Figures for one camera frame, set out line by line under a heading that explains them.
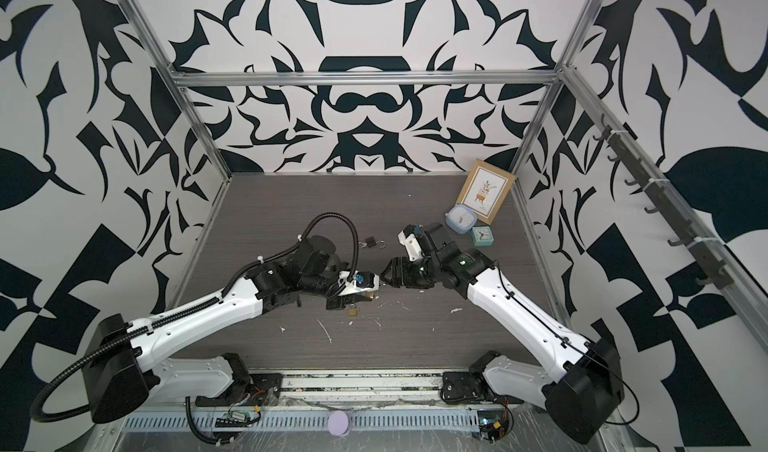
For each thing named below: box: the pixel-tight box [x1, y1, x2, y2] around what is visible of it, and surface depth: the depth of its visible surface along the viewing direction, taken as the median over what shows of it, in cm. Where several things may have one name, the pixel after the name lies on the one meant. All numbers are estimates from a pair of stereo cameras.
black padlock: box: [358, 236, 387, 250], surface depth 104 cm
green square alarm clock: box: [470, 225, 495, 247], surface depth 104 cm
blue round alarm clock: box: [445, 204, 478, 235], surface depth 107 cm
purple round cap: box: [327, 410, 351, 437], surface depth 64 cm
